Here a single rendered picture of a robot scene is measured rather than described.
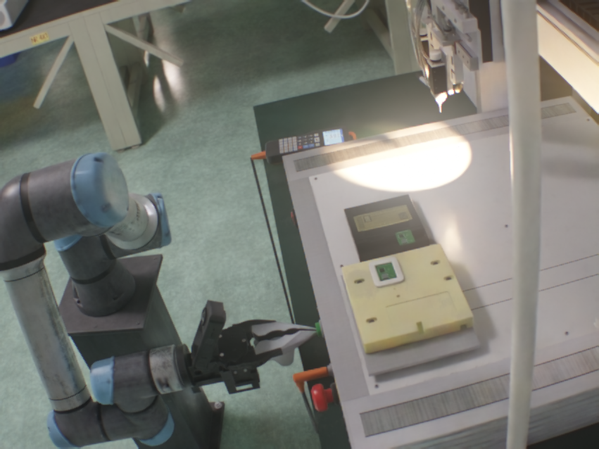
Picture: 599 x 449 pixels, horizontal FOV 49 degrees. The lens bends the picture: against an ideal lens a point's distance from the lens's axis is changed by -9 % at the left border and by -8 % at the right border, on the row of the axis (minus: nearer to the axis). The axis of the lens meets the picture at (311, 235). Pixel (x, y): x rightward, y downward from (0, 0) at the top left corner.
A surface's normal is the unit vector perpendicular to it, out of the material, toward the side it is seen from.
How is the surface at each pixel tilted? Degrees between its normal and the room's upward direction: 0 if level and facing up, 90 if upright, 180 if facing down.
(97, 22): 90
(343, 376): 0
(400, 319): 0
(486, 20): 90
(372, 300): 0
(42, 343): 67
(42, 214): 71
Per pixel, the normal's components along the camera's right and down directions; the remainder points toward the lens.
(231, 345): -0.17, -0.76
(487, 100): 0.15, 0.61
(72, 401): 0.49, 0.14
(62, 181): -0.05, -0.30
